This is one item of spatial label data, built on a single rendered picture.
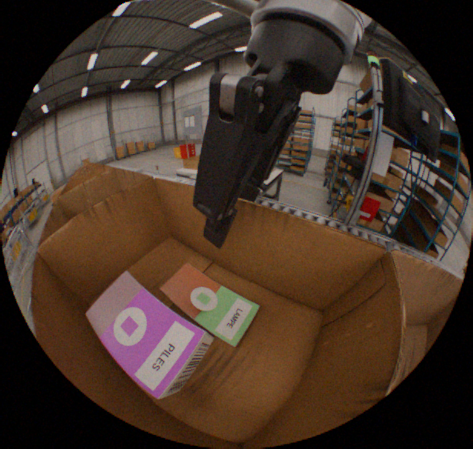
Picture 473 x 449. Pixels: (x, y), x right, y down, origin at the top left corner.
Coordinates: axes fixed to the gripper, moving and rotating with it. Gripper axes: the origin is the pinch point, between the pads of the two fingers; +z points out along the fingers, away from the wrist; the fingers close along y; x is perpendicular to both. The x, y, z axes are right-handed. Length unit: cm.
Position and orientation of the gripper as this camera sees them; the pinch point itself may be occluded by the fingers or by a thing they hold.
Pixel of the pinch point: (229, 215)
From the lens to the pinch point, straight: 18.3
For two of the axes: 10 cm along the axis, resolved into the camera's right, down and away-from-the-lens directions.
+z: -2.9, 6.8, 6.7
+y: 5.2, -4.7, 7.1
